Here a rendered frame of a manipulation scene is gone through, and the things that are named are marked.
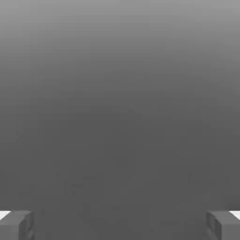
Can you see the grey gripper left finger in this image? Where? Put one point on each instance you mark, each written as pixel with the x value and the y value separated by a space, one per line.
pixel 16 226

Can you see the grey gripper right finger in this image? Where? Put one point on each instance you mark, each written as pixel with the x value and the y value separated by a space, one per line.
pixel 223 226

